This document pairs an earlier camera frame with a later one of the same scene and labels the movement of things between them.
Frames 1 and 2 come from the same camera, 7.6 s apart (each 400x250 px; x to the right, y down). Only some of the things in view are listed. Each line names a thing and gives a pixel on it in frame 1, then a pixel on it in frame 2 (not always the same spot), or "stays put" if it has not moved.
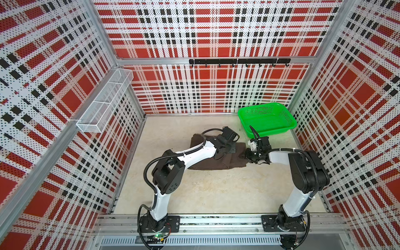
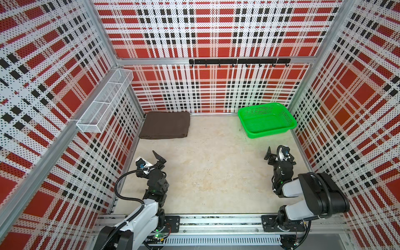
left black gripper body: [230, 148] to [159, 165]
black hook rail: [242, 61] stays put
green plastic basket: [266, 119] stays put
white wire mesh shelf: [97, 114] stays put
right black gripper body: [252, 156] to [272, 161]
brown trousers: [237, 159] to [162, 125]
